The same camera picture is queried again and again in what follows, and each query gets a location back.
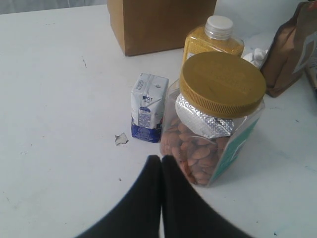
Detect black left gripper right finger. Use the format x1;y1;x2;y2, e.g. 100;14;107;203
161;156;250;238

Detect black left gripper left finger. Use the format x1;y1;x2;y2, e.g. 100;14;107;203
78;155;162;238

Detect almond jar with gold lid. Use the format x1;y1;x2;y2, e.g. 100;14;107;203
160;52;266;187

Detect yellow millet bottle white cap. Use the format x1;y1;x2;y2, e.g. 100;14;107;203
183;15;245;70

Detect brown paper bag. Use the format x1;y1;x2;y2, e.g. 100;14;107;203
107;0;216;56

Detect small blue white milk carton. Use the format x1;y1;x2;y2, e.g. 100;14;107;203
131;73;169;143

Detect dark blue biscuit package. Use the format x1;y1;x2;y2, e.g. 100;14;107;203
306;63;317;91

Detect brown standup pouch orange label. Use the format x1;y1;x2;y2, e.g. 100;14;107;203
260;0;317;98

